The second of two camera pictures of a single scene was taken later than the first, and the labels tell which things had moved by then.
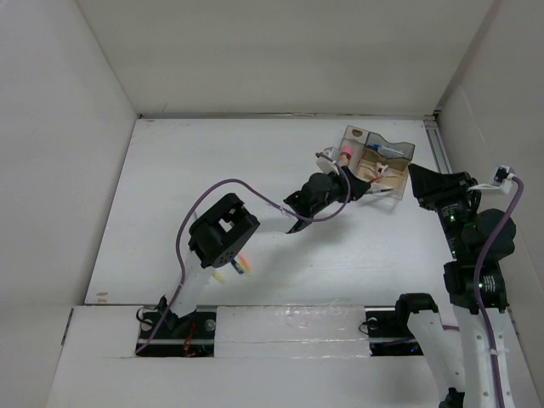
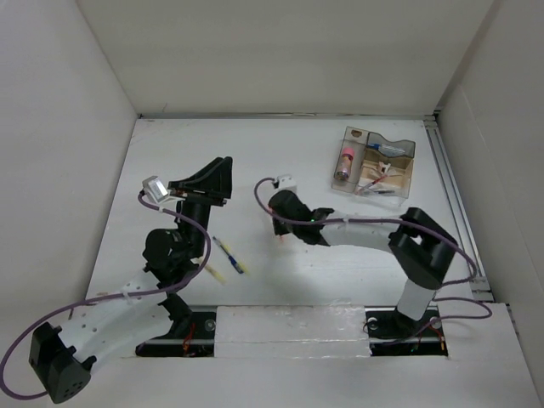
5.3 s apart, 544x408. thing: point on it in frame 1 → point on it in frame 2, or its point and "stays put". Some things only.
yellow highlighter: [220, 277] stays put
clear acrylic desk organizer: [382, 161] stays put
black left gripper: [356, 185] → [216, 182]
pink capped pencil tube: [346, 154] stays put
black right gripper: [430, 186] → [279, 228]
